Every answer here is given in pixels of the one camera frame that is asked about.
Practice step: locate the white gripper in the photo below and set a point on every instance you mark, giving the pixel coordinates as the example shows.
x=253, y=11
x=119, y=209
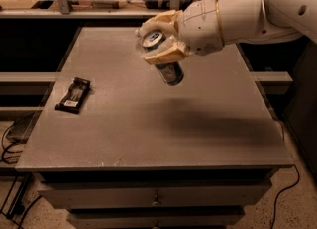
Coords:
x=199, y=25

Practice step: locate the redbull can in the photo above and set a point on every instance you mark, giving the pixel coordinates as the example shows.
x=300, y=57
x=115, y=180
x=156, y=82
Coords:
x=164, y=53

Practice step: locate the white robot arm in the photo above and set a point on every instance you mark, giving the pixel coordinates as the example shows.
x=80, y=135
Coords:
x=265, y=21

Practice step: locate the black snack bar wrapper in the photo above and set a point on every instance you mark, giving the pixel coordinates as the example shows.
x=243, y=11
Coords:
x=75, y=96

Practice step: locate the grey cabinet with drawers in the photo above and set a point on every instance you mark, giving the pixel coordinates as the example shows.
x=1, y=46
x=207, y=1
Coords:
x=205, y=148

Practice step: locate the round drawer knob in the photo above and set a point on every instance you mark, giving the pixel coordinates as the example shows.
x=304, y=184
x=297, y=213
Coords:
x=156, y=203

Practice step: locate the grey metal shelf rail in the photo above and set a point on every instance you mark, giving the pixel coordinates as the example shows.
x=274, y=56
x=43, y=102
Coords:
x=66, y=11

